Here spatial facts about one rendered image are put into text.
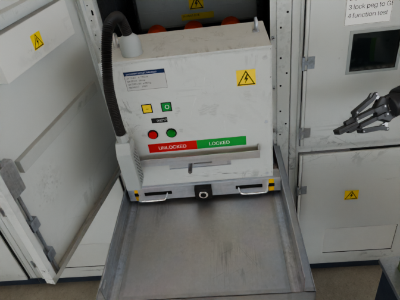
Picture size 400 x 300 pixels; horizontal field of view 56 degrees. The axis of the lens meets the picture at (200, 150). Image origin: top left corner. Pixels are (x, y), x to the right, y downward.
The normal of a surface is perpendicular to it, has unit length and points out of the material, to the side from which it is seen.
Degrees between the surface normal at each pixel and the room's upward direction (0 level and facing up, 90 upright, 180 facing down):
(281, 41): 90
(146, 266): 0
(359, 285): 0
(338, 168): 90
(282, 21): 90
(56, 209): 90
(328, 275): 0
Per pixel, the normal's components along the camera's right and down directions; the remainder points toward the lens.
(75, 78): 0.97, 0.04
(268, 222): -0.12, -0.80
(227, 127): -0.02, 0.59
